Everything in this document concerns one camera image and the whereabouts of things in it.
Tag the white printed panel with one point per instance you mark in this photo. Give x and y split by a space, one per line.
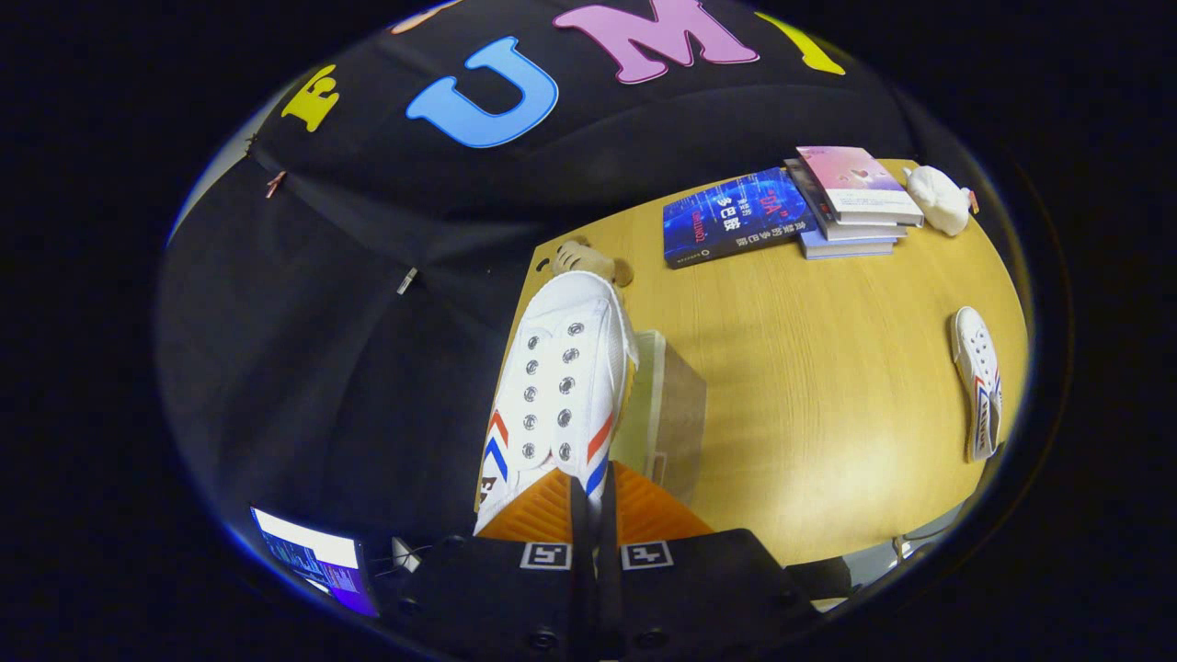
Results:
405 554

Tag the black chair part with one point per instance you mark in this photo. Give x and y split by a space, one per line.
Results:
818 577

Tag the tan plush dog toy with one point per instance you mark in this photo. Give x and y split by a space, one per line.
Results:
588 260

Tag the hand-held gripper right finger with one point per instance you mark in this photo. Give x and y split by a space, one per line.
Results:
699 588

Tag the pink cover book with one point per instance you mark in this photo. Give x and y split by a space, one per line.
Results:
855 179

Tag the computer screen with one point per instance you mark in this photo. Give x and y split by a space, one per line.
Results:
313 552

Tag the red clip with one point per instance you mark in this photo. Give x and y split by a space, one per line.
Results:
275 183

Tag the dark blue book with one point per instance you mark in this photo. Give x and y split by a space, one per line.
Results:
736 216

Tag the white plush toy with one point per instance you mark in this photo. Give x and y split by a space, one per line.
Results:
938 198

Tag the silver clip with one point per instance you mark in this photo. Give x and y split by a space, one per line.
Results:
406 280

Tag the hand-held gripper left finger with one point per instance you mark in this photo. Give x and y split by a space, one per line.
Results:
487 588

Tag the black backdrop cloth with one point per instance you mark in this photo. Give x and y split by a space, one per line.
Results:
322 368

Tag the beige fabric storage box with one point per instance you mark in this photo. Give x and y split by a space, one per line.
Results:
676 405

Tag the white canvas shoe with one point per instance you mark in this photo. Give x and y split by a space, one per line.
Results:
561 322
977 368

